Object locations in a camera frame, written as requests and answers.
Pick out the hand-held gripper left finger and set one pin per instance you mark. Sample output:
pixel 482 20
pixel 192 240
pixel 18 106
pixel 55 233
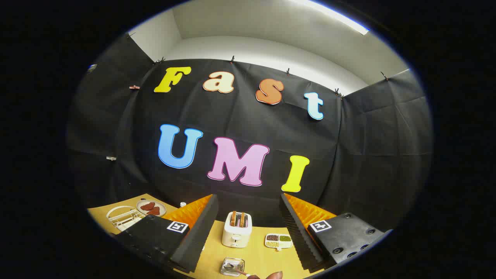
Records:
pixel 201 232

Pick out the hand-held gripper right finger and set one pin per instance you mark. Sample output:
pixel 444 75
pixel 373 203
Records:
pixel 296 236

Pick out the small plate with red food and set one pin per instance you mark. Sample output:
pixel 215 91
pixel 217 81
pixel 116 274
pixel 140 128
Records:
pixel 151 208

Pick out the white divided snack tray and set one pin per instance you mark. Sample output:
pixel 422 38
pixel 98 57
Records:
pixel 278 240

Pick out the brown bread slice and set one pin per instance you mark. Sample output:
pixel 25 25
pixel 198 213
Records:
pixel 242 219
pixel 233 219

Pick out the white toaster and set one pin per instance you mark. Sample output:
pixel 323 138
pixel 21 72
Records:
pixel 236 234

